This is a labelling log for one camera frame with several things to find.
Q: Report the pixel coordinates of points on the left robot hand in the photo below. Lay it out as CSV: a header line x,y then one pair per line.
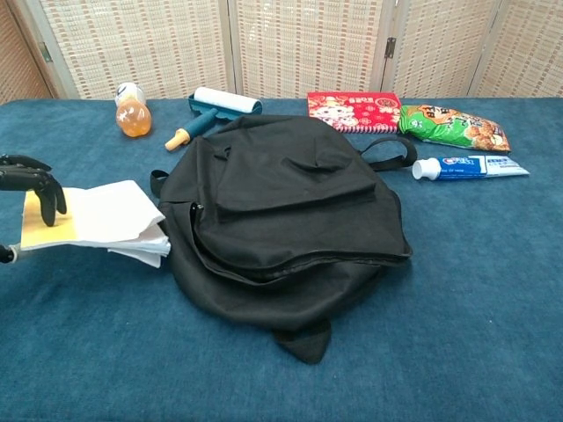
x,y
39,182

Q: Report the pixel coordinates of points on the yellow white notebook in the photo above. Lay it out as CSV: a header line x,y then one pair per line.
x,y
101,211

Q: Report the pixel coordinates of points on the black backpack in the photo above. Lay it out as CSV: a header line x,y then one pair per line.
x,y
286,220

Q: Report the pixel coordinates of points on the orange drink bottle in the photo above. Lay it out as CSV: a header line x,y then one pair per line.
x,y
133,118

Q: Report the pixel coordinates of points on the teal lint roller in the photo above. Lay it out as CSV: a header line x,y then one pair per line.
x,y
228,103

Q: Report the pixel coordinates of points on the woven bamboo folding screen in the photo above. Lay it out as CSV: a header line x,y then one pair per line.
x,y
303,44

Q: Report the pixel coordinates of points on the green snack bag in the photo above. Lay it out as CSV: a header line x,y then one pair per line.
x,y
453,129

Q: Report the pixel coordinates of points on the blue toothpaste tube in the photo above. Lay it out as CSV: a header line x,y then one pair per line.
x,y
466,168

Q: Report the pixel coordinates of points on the blue table cover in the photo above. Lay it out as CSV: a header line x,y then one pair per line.
x,y
462,285

